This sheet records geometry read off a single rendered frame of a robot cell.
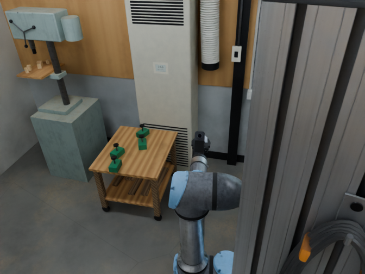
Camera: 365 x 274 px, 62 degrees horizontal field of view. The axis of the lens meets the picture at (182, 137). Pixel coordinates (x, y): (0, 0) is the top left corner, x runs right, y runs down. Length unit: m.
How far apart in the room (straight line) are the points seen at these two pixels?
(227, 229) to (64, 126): 1.68
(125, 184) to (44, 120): 0.93
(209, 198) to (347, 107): 0.65
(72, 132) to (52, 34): 0.84
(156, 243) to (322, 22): 2.41
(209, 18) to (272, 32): 2.23
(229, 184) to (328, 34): 0.68
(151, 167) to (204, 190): 1.55
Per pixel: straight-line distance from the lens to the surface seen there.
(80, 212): 2.96
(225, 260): 1.24
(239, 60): 2.66
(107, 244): 2.66
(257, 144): 0.35
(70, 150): 3.04
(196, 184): 0.90
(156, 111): 2.83
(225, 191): 0.90
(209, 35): 2.54
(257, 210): 0.41
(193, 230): 1.03
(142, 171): 2.40
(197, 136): 1.37
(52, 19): 2.67
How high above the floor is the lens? 2.08
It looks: 34 degrees down
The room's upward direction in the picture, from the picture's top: 2 degrees counter-clockwise
